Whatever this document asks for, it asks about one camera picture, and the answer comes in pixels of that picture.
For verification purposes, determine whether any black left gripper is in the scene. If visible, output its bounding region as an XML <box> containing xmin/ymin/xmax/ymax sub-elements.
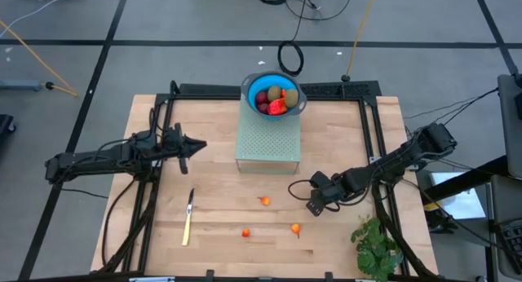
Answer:
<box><xmin>161</xmin><ymin>123</ymin><xmax>208</xmax><ymax>175</ymax></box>

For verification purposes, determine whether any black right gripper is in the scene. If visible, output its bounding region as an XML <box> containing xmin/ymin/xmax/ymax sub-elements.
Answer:
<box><xmin>305</xmin><ymin>170</ymin><xmax>370</xmax><ymax>217</ymax></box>

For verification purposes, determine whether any blue collapsible bowl grey rim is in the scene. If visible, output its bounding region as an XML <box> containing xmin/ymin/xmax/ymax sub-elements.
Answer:
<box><xmin>241</xmin><ymin>71</ymin><xmax>308</xmax><ymax>121</ymax></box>

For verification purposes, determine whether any red yellow toy mango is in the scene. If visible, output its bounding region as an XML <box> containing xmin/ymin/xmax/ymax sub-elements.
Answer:
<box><xmin>268</xmin><ymin>98</ymin><xmax>289</xmax><ymax>117</ymax></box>

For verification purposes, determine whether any pale green perforated metal shelf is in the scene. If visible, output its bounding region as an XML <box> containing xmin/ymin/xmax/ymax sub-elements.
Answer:
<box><xmin>235</xmin><ymin>95</ymin><xmax>302</xmax><ymax>176</ymax></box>

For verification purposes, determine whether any green artificial leafy plant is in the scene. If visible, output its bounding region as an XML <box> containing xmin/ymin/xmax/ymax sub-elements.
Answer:
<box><xmin>350</xmin><ymin>216</ymin><xmax>405</xmax><ymax>282</ymax></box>

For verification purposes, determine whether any white sheet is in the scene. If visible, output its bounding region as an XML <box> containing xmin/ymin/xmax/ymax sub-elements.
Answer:
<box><xmin>430</xmin><ymin>171</ymin><xmax>487</xmax><ymax>221</ymax></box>

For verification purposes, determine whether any black support beam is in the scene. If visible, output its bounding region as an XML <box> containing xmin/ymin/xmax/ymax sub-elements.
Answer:
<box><xmin>423</xmin><ymin>154</ymin><xmax>511</xmax><ymax>201</ymax></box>

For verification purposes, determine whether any grey keypad device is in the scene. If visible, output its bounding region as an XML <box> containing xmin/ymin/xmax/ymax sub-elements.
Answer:
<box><xmin>489</xmin><ymin>174</ymin><xmax>522</xmax><ymax>281</ymax></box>

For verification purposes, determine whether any grey cabinet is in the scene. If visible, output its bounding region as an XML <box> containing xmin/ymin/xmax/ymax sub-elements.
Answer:
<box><xmin>496</xmin><ymin>73</ymin><xmax>522</xmax><ymax>179</ymax></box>

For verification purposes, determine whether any grey floor bar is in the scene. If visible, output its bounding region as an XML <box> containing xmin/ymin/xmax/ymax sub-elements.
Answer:
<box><xmin>0</xmin><ymin>78</ymin><xmax>42</xmax><ymax>91</ymax></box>

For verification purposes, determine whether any black floor object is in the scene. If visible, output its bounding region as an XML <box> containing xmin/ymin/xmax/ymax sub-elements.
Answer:
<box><xmin>0</xmin><ymin>113</ymin><xmax>16</xmax><ymax>136</ymax></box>

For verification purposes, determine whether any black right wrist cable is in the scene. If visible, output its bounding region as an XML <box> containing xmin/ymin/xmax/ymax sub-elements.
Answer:
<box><xmin>287</xmin><ymin>178</ymin><xmax>317</xmax><ymax>202</ymax></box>

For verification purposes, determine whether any knife with cream handle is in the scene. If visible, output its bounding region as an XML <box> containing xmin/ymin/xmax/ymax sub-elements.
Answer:
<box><xmin>181</xmin><ymin>187</ymin><xmax>196</xmax><ymax>247</ymax></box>

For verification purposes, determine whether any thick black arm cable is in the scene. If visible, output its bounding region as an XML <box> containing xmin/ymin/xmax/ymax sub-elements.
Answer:
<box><xmin>100</xmin><ymin>178</ymin><xmax>139</xmax><ymax>271</ymax></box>

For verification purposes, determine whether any coiled black floor cable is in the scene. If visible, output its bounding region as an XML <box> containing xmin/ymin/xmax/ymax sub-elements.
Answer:
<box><xmin>276</xmin><ymin>0</ymin><xmax>323</xmax><ymax>86</ymax></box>

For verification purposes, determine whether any yellow hanging cable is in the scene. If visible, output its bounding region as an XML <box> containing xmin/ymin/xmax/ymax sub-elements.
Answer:
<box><xmin>0</xmin><ymin>20</ymin><xmax>81</xmax><ymax>98</ymax></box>
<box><xmin>341</xmin><ymin>0</ymin><xmax>378</xmax><ymax>83</ymax></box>

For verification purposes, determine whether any thin black cable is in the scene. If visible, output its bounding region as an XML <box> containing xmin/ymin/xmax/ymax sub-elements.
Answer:
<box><xmin>403</xmin><ymin>88</ymin><xmax>501</xmax><ymax>147</ymax></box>

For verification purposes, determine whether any white floor cable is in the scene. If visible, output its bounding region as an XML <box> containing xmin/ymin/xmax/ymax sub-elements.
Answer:
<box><xmin>0</xmin><ymin>0</ymin><xmax>70</xmax><ymax>29</ymax></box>

